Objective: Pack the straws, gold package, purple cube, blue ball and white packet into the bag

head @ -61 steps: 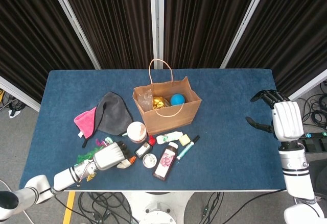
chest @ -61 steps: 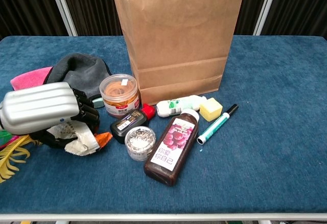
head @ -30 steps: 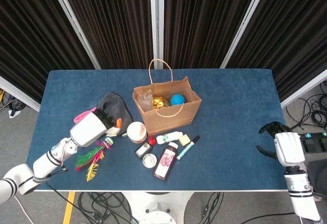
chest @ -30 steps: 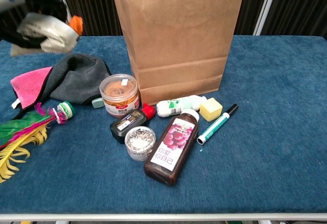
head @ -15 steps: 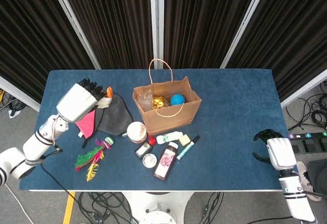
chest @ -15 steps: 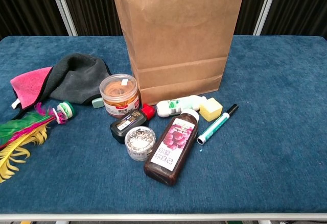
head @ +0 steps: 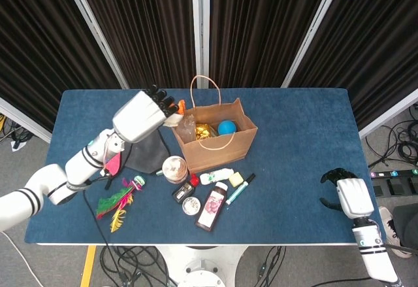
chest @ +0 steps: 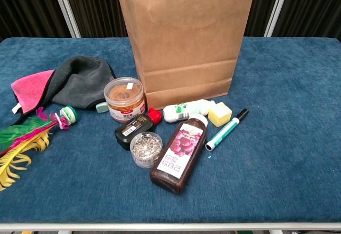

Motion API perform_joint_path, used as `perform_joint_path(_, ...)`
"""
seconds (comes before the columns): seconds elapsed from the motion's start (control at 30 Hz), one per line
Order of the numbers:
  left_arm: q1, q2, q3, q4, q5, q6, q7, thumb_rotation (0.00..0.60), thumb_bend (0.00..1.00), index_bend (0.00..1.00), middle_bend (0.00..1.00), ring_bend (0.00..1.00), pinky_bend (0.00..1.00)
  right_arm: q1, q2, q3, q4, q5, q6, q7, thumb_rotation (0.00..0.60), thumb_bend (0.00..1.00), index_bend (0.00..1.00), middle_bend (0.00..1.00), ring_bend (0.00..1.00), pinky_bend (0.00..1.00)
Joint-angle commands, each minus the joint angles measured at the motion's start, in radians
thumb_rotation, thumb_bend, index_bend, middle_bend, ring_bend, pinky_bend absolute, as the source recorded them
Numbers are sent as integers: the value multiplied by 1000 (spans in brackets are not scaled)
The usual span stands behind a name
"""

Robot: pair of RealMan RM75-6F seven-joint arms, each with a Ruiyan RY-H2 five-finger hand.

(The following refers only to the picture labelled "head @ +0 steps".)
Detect yellow floor tape strip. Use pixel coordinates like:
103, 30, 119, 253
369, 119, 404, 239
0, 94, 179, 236
80, 245, 97, 287

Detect gold foil biscuit package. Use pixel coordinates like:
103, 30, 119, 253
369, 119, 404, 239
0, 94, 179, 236
195, 122, 219, 141

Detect clear jar of rubber bands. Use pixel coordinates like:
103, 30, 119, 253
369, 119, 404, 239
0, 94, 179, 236
162, 156, 189, 184

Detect grey and pink microfiber cloth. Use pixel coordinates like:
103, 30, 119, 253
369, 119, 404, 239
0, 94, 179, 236
103, 129, 172, 190

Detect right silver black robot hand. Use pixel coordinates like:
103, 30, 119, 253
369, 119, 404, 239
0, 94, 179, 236
319, 167, 376, 220

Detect white sneaker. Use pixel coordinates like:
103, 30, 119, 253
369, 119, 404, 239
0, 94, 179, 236
378, 205, 413, 259

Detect yellow sponge cube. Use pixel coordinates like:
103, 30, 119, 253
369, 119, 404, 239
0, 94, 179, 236
228, 172, 245, 188

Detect small white bottle green print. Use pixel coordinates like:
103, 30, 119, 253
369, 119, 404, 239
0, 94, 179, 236
199, 168, 234, 186

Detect black trouser leg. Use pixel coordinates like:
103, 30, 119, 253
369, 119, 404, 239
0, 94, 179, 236
391, 205, 418, 248

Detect black pleated partition panel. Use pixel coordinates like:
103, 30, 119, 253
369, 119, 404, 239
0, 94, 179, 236
0, 0, 130, 144
201, 0, 334, 89
73, 0, 202, 89
280, 0, 418, 139

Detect blue felt table mat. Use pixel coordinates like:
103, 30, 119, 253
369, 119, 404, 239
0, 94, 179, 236
24, 87, 389, 246

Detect bundle of clear straws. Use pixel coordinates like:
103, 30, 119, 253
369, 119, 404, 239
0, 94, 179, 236
178, 114, 199, 143

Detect black ink bottle red cap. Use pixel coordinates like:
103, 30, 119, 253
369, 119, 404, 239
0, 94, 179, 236
172, 173, 200, 205

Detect black floor cable bundle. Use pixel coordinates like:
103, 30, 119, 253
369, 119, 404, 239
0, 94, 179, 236
364, 103, 418, 169
0, 113, 33, 147
97, 246, 179, 287
248, 246, 306, 287

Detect brown paper bag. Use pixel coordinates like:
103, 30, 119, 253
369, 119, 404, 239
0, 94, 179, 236
171, 75, 259, 174

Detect small clear tub silver pins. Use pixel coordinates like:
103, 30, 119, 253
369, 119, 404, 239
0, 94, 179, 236
182, 197, 201, 216

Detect teal white marker black cap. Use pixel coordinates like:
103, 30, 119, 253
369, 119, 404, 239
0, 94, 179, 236
225, 173, 257, 206

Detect colourful feather shuttlecock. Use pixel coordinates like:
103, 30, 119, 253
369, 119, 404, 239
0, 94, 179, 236
95, 175, 147, 233

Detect dark juice bottle grape label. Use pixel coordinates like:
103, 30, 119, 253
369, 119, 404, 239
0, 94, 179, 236
195, 182, 229, 233

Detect blue ball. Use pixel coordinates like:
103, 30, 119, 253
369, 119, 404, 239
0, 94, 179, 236
217, 120, 236, 137

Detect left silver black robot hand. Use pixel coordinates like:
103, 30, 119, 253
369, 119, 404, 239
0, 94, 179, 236
112, 85, 180, 144

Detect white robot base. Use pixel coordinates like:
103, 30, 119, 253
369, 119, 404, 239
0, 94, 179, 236
156, 244, 249, 287

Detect white orange snack packet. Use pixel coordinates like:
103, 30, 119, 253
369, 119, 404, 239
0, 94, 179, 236
163, 99, 187, 128

